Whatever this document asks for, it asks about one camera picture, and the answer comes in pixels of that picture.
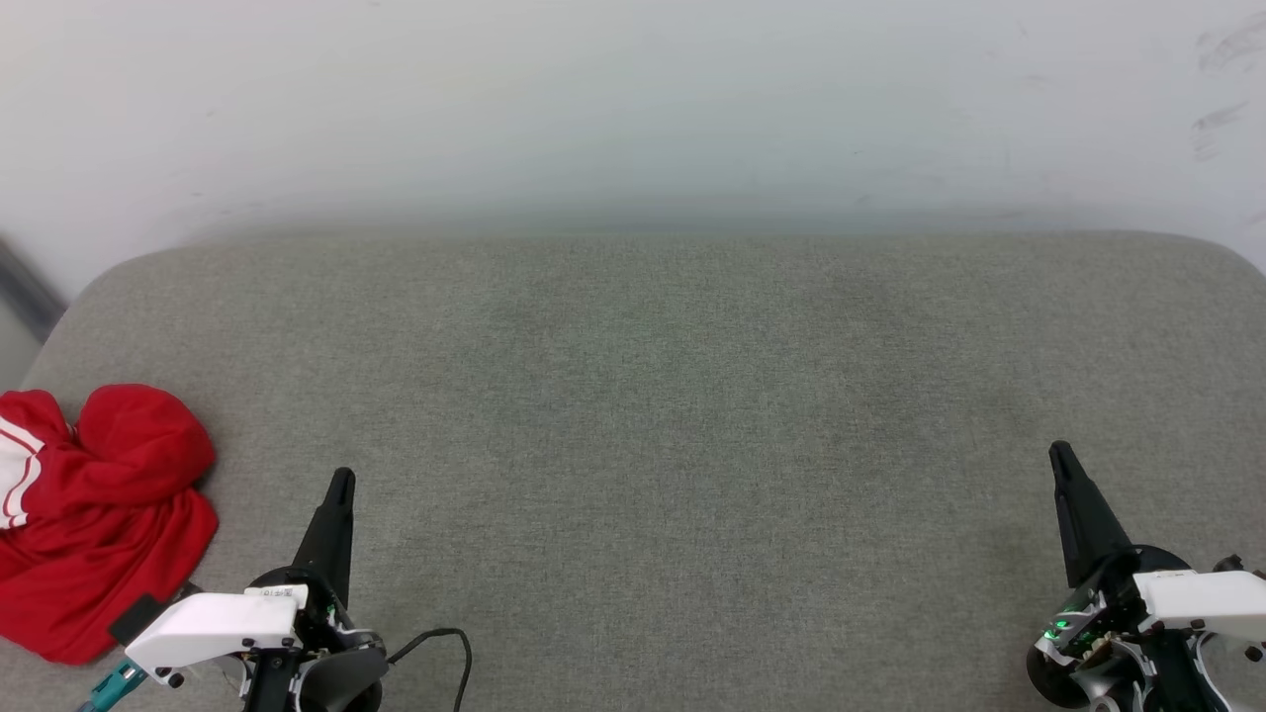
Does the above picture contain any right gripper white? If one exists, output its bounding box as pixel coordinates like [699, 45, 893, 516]
[1029, 441, 1266, 712]

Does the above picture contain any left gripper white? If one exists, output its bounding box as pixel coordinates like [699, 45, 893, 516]
[126, 468, 389, 712]

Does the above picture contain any red white basketball jersey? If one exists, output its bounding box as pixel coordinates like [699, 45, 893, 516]
[0, 384, 221, 666]

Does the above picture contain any grey fabric sofa cushion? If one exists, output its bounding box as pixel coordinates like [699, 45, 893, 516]
[0, 229, 1266, 712]

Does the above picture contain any thin black cable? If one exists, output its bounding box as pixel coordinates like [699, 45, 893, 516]
[386, 628, 474, 712]

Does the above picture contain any teal cable connector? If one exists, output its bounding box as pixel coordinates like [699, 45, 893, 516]
[79, 661, 149, 712]

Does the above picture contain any dark grey wall trim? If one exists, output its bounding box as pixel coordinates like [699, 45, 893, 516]
[0, 237, 66, 343]

